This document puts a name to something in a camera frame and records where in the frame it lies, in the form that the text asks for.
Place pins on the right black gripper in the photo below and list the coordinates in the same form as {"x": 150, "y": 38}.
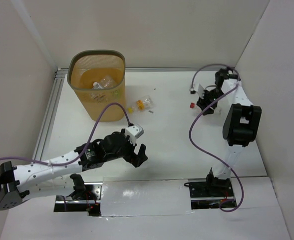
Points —
{"x": 203, "y": 103}

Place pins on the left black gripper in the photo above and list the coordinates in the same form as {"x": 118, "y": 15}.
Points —
{"x": 131, "y": 152}

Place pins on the red cap cola bottle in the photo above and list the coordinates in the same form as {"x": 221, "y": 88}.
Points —
{"x": 196, "y": 110}

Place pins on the clear bottle orange cap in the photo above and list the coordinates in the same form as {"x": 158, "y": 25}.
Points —
{"x": 144, "y": 103}

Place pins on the green plastic bottle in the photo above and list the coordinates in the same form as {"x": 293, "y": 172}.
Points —
{"x": 116, "y": 94}

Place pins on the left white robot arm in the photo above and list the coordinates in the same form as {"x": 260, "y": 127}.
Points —
{"x": 62, "y": 175}

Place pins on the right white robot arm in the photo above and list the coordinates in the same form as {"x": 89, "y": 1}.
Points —
{"x": 240, "y": 127}

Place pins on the yellow mesh waste bin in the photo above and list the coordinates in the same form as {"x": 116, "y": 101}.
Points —
{"x": 91, "y": 66}

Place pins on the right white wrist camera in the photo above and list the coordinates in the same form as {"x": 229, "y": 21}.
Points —
{"x": 197, "y": 88}

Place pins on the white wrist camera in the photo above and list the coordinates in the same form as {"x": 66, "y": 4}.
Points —
{"x": 134, "y": 132}
{"x": 197, "y": 88}

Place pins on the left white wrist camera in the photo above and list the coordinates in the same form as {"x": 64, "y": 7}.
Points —
{"x": 134, "y": 132}

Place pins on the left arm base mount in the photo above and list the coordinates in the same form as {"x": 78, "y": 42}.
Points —
{"x": 85, "y": 197}

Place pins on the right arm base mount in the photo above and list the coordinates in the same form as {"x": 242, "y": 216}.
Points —
{"x": 211, "y": 192}

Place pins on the aluminium frame rail back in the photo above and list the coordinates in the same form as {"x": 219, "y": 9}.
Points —
{"x": 171, "y": 69}

